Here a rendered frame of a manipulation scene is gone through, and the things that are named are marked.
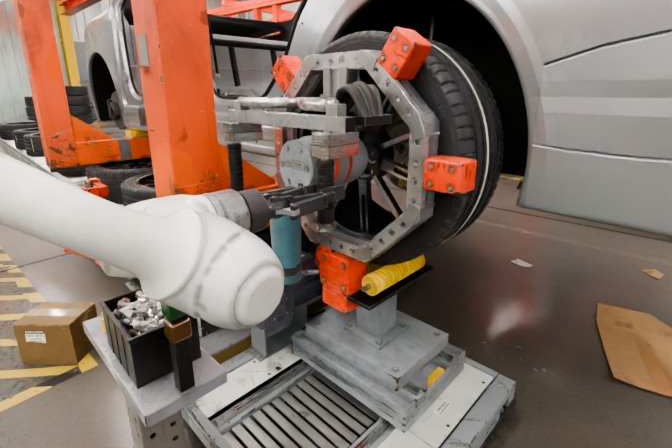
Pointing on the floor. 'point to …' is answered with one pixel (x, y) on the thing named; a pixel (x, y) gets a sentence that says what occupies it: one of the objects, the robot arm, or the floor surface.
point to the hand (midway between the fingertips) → (325, 192)
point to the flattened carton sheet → (637, 347)
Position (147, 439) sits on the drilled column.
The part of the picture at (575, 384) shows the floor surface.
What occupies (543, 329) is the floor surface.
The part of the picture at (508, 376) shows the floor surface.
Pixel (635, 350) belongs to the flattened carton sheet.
